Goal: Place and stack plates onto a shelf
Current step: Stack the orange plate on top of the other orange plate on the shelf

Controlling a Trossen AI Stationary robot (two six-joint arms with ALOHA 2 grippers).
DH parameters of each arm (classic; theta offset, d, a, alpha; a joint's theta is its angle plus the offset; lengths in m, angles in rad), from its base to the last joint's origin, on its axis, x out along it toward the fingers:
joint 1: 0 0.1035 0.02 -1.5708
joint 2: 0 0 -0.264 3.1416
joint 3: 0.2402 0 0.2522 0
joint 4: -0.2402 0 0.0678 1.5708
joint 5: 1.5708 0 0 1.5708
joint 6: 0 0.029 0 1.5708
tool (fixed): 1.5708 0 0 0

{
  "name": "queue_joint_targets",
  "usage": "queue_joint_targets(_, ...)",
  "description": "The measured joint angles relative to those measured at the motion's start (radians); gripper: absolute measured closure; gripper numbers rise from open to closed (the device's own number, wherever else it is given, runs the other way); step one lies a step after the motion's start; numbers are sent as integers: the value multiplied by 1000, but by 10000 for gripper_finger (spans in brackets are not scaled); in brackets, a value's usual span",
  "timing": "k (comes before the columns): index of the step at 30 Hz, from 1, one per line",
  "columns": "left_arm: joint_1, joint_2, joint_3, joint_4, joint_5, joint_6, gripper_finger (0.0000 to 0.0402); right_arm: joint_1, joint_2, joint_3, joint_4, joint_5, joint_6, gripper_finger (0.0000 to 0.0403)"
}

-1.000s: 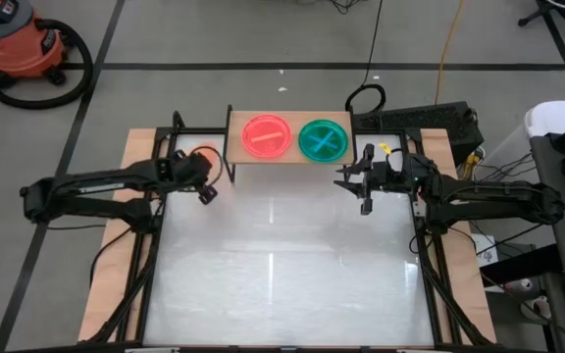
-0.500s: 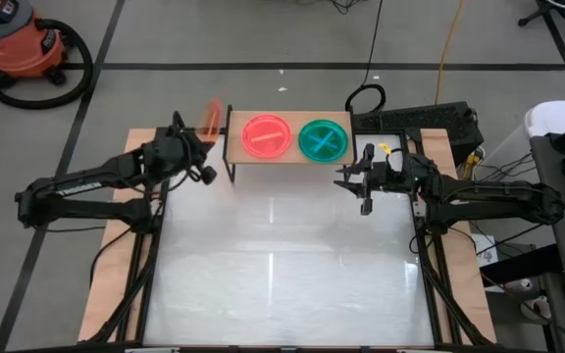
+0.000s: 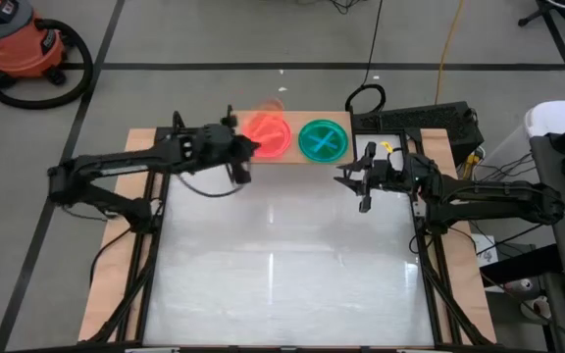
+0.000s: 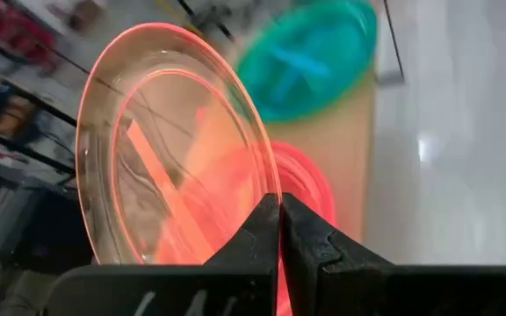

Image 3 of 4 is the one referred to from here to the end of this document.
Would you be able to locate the white cup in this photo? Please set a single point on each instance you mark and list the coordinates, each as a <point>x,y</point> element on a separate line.
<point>537,306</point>

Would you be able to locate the black metal table frame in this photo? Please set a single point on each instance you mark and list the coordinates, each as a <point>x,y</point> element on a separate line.
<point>152,265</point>

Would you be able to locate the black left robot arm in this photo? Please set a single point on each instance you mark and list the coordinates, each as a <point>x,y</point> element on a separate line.
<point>116,164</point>

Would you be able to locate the orange shop vacuum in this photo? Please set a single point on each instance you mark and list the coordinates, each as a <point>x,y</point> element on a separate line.
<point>17,44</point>

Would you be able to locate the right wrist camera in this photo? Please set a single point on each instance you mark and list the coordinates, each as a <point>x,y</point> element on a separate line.
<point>388,174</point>

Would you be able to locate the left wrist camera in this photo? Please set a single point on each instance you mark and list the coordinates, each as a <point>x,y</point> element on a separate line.
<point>188,148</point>

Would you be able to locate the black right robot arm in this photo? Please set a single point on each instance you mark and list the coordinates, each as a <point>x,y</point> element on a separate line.
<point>488,196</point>

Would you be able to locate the white paper sheet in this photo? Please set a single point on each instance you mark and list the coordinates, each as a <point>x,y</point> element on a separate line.
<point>487,250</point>

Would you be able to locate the white bin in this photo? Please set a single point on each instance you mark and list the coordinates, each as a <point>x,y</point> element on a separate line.
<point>552,117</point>

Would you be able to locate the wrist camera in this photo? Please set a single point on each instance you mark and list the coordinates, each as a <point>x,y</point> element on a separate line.
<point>388,174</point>
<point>188,148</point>

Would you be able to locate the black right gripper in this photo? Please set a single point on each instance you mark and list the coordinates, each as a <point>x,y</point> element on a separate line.
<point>388,176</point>

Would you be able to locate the black office chair base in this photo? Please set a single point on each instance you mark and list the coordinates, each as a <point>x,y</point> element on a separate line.
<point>559,17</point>

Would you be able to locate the wooden shelf with black legs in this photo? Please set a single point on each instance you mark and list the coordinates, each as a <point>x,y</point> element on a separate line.
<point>294,120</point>

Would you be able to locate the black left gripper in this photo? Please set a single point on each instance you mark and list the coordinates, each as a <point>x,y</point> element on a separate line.
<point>214,144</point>

